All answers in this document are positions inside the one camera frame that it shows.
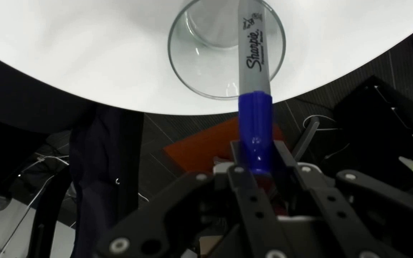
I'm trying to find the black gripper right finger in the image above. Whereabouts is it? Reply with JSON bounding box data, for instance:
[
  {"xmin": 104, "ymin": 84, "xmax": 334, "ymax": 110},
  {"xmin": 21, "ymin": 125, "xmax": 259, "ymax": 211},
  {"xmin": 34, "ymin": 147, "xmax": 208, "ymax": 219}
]
[{"xmin": 272, "ymin": 143, "xmax": 413, "ymax": 258}]

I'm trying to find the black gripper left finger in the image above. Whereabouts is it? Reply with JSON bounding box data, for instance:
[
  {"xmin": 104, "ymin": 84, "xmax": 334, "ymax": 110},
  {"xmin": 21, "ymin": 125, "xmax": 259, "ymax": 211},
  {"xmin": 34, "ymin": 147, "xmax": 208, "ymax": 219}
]
[{"xmin": 94, "ymin": 167, "xmax": 292, "ymax": 258}]

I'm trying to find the blue capped grey marker pen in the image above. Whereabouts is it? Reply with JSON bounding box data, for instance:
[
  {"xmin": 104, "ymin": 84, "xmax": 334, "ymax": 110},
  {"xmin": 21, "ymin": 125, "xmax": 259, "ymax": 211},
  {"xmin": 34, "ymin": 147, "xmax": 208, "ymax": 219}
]
[{"xmin": 238, "ymin": 0, "xmax": 272, "ymax": 174}]

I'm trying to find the clear plastic cup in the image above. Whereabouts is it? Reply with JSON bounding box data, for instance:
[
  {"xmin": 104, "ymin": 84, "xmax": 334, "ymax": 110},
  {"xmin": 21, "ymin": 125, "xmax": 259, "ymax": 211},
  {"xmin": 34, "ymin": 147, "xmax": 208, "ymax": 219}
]
[{"xmin": 167, "ymin": 0, "xmax": 285, "ymax": 101}]

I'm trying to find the orange floor mat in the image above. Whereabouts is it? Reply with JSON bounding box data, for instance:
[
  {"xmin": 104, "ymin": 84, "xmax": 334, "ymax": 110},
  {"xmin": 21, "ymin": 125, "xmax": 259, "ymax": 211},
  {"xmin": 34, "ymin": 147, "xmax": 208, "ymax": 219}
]
[{"xmin": 162, "ymin": 117, "xmax": 286, "ymax": 176}]

